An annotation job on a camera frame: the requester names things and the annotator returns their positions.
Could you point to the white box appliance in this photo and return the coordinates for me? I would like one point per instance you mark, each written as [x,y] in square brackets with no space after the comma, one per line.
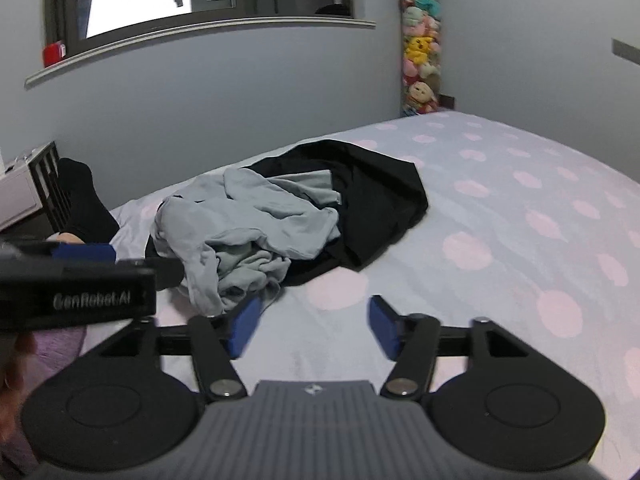
[30,188]

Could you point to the grey shirt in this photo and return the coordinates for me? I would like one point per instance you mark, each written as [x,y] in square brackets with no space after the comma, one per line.
[237,233]

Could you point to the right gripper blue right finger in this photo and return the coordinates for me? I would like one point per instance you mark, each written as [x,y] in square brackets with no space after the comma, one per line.
[411,342]

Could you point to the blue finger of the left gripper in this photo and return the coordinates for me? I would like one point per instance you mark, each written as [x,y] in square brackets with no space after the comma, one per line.
[84,252]

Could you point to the purple fuzzy sleeve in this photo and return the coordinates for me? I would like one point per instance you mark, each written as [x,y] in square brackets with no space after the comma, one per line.
[55,350]

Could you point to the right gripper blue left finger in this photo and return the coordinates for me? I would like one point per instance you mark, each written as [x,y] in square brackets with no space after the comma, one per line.
[216,342]

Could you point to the left hand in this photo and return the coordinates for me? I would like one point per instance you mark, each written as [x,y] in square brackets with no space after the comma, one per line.
[13,390]

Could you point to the stuffed toy column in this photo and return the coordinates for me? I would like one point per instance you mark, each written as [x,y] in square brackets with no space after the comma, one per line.
[421,77]

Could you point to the dark framed window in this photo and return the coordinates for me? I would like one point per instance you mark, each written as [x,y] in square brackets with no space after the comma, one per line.
[92,29]

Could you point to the black garment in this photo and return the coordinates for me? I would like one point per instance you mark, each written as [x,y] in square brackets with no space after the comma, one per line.
[382,197]

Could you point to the red cup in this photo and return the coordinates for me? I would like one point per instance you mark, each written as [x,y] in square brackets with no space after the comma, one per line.
[53,53]

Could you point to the grey wall plate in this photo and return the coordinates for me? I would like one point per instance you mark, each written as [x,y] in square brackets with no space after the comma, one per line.
[627,52]

